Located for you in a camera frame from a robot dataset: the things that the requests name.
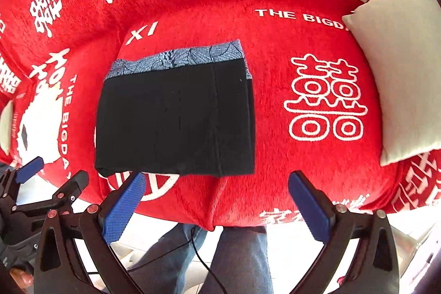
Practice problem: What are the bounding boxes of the black pants with blue trim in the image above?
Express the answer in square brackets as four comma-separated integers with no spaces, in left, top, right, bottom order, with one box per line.
[95,40,255,177]

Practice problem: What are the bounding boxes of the person left hand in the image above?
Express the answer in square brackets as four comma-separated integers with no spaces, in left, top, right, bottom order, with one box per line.
[10,268,34,291]

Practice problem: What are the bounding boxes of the person leg in jeans left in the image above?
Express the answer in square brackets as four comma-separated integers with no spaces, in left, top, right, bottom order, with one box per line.
[128,223,207,294]

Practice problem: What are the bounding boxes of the person leg in jeans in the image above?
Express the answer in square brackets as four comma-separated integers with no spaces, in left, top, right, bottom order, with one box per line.
[200,226,274,294]
[128,223,207,294]

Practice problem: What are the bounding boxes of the person leg in jeans right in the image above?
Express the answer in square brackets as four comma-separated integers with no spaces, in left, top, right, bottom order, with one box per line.
[200,226,274,294]

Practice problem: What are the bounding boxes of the beige pillow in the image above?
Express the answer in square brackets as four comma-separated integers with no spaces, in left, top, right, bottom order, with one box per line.
[342,0,440,166]

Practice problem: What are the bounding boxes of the black cable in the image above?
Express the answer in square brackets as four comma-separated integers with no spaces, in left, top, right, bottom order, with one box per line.
[86,224,228,294]

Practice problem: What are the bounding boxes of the white chair frame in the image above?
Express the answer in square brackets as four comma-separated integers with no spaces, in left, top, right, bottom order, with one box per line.
[392,225,435,279]

